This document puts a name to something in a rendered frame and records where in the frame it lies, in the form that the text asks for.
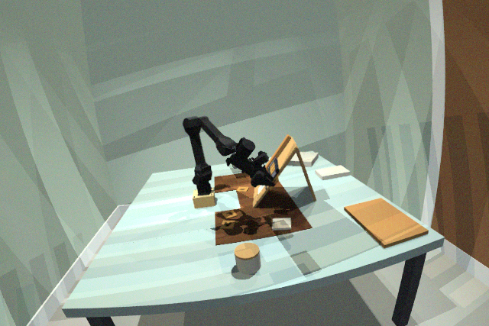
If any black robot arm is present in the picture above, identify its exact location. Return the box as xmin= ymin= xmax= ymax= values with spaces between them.
xmin=183 ymin=116 xmax=269 ymax=195

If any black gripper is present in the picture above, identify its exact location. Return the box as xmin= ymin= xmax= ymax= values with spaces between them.
xmin=240 ymin=158 xmax=275 ymax=188

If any grey cylinder with tan lid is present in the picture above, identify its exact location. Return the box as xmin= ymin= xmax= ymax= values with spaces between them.
xmin=235 ymin=243 xmax=261 ymax=274

